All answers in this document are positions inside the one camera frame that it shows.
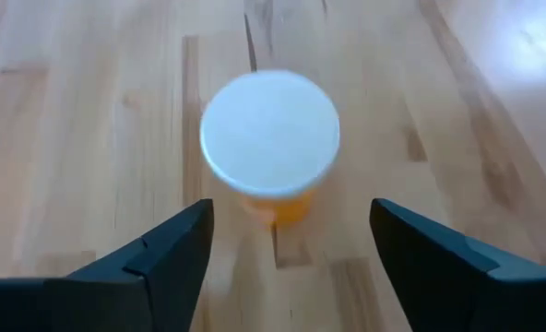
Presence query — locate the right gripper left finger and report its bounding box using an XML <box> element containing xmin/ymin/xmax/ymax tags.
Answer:
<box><xmin>0</xmin><ymin>198</ymin><xmax>215</xmax><ymax>332</ymax></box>

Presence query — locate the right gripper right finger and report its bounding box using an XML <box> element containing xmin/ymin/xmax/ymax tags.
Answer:
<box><xmin>369</xmin><ymin>197</ymin><xmax>546</xmax><ymax>332</ymax></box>

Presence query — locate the large amber pill bottle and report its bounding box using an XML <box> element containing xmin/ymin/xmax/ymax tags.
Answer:
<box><xmin>198</xmin><ymin>68</ymin><xmax>342</xmax><ymax>228</ymax></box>

